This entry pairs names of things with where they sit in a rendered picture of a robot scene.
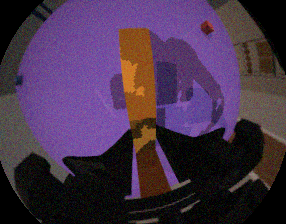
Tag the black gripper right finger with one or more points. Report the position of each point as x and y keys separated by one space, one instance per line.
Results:
x=183 y=151

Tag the red cube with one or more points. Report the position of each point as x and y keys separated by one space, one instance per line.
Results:
x=207 y=27

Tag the small blue cube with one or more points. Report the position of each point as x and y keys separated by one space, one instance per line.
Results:
x=18 y=79

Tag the orange l-shaped bar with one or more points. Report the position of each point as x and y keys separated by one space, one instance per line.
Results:
x=139 y=92

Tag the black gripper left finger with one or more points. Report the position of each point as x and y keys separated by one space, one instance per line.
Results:
x=114 y=165

